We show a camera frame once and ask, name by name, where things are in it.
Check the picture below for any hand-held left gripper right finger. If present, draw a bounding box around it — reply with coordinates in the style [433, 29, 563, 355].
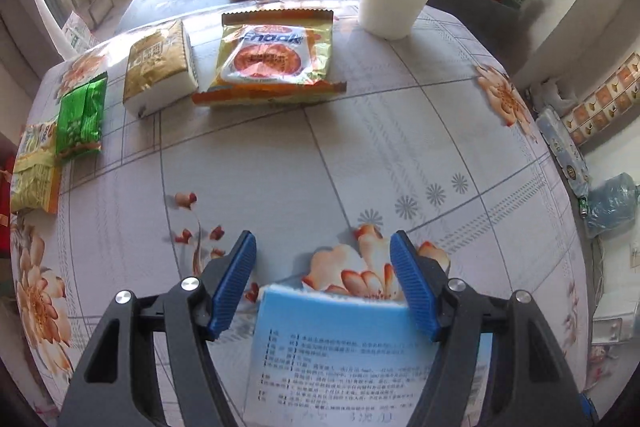
[388, 229, 587, 427]

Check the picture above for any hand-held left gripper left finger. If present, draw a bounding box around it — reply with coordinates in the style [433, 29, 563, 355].
[56, 229, 258, 427]

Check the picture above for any light blue tissue packet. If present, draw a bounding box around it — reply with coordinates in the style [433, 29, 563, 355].
[243, 283, 493, 427]

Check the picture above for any white plastic drawer unit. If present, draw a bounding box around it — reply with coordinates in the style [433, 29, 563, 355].
[590, 287, 640, 388]

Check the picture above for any toilet paper pack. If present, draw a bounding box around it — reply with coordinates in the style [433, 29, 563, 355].
[535, 106, 591, 198]

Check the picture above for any large clear water jug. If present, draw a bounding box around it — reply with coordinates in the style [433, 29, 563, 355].
[585, 172, 640, 239]

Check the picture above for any yellow green snack packet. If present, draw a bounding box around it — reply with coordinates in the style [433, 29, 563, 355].
[10, 119, 63, 214]

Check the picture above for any orange yellow snack packet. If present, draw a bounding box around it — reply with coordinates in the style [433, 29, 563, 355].
[191, 9, 347, 108]

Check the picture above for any white plastic bag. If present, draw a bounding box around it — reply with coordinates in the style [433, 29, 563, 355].
[530, 79, 576, 118]

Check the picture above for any brown white tissue pack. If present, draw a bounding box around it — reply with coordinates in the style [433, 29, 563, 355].
[122, 19, 199, 116]

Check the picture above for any red bag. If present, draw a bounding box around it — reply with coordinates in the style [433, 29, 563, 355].
[0, 169, 12, 228]

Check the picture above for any grey cabinet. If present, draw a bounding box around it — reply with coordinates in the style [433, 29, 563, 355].
[425, 0, 523, 58]

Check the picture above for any white green carton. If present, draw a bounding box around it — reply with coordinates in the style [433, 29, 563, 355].
[61, 11, 101, 56]

